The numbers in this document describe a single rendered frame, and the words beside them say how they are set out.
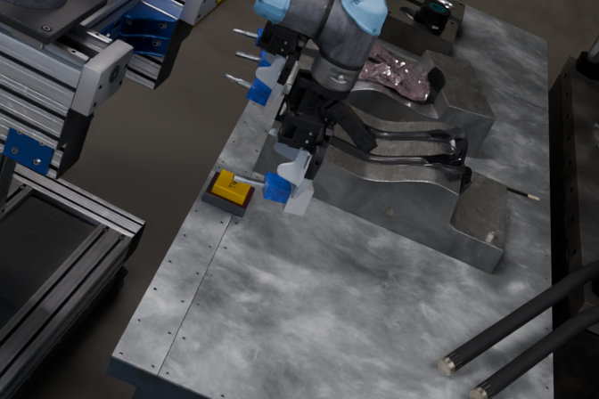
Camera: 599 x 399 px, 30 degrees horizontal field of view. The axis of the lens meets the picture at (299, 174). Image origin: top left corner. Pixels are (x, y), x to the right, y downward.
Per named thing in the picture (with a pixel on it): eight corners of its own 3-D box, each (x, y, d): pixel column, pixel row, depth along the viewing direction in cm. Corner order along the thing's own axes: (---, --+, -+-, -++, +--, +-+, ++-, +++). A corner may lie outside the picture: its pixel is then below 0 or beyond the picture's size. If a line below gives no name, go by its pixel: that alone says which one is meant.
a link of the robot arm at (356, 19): (342, -24, 172) (393, -4, 173) (316, 36, 178) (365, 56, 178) (338, -6, 165) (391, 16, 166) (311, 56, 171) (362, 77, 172)
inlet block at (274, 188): (229, 198, 185) (239, 172, 182) (227, 181, 189) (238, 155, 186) (302, 216, 188) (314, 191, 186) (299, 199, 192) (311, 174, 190)
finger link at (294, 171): (266, 191, 184) (283, 140, 181) (299, 199, 186) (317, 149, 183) (268, 198, 181) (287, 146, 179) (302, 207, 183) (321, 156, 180)
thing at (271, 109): (216, 92, 212) (225, 69, 209) (223, 80, 217) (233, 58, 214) (279, 121, 213) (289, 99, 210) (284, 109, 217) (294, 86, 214)
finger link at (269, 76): (247, 90, 210) (266, 47, 207) (275, 104, 211) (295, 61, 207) (244, 94, 207) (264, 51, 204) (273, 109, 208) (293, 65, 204)
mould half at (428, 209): (252, 171, 214) (276, 113, 207) (279, 113, 237) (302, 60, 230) (490, 274, 215) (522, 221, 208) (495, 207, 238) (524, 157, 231)
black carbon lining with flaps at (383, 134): (299, 141, 216) (317, 100, 211) (314, 106, 230) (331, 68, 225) (463, 212, 217) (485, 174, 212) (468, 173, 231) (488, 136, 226)
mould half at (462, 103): (266, 101, 239) (284, 58, 234) (258, 44, 260) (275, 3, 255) (474, 158, 253) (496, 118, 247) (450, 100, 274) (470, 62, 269)
